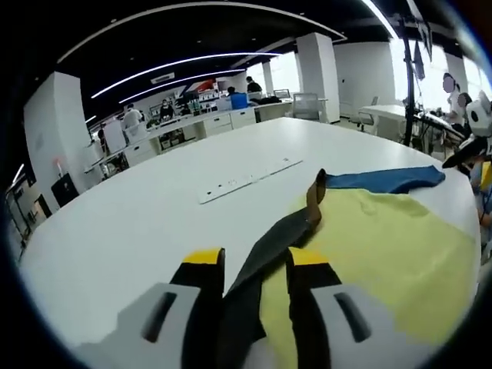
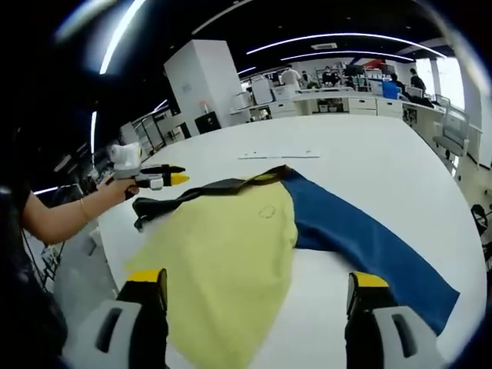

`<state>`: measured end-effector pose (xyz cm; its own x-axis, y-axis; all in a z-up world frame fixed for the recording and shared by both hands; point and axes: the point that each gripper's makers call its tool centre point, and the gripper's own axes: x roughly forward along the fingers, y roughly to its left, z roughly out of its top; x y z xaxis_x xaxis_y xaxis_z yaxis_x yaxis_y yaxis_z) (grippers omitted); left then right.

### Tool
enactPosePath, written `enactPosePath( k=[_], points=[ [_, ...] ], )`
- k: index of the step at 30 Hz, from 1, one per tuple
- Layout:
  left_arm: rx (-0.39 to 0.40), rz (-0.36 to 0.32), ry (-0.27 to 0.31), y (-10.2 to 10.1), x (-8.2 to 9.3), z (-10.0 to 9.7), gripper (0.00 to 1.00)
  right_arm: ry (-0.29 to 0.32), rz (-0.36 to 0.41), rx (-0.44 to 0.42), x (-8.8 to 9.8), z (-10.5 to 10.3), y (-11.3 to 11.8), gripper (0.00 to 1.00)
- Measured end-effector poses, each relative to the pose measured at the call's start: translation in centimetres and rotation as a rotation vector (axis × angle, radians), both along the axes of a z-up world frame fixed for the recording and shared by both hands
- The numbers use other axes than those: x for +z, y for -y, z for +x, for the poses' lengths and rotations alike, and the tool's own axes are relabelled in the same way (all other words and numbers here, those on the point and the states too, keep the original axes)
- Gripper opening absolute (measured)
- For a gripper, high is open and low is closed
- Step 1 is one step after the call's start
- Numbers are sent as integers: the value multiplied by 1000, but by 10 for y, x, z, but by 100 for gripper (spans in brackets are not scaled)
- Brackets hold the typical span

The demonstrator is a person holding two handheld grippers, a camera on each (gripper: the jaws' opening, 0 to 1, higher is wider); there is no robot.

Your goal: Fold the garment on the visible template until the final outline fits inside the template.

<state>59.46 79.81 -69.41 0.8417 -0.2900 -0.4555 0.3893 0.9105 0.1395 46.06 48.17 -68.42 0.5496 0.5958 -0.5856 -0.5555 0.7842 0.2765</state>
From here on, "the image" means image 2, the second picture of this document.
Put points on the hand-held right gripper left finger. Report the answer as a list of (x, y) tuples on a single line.
[(150, 326)]

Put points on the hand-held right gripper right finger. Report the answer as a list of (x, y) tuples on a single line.
[(365, 330)]

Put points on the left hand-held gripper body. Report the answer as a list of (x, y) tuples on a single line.
[(127, 161)]

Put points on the yellow blue black garment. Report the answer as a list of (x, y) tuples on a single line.
[(230, 250)]

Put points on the white template strip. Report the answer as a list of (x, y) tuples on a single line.
[(276, 155)]

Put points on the person's left hand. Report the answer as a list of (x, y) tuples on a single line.
[(115, 190)]

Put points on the black box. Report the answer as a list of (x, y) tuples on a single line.
[(207, 123)]

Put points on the white square pillar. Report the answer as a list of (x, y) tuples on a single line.
[(203, 80)]

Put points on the white storage box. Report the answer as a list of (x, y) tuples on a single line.
[(285, 93), (241, 101)]

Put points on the tall white appliance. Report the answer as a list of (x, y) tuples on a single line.
[(262, 91)]

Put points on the person's dark clothing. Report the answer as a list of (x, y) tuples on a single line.
[(23, 307)]

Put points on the black rounded object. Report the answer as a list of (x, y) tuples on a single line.
[(480, 221)]

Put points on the long white counter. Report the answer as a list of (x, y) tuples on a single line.
[(361, 105)]

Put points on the grey mesh office chair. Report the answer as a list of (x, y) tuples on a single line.
[(453, 134)]

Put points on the black computer monitor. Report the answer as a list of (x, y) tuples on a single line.
[(353, 70)]

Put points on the blue plastic bin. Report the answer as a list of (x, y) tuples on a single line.
[(390, 90)]

